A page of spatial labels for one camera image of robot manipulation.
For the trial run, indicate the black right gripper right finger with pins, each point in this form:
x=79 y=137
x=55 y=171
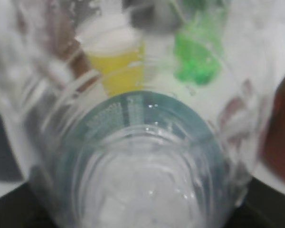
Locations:
x=264 y=207

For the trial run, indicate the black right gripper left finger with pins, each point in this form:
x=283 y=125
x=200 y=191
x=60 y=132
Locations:
x=21 y=209

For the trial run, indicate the clear water bottle green label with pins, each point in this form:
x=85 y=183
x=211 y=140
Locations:
x=171 y=155

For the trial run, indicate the grey ceramic mug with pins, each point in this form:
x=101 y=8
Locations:
x=9 y=171

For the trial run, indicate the dark red ceramic mug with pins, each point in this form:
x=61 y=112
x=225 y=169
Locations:
x=274 y=148

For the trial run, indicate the green soda bottle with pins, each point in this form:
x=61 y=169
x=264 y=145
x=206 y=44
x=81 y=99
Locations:
x=198 y=43

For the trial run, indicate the yellow paper cup stack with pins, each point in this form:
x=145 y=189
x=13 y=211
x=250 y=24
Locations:
x=116 y=50

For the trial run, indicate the dark cola bottle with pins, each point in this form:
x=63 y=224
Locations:
x=152 y=16

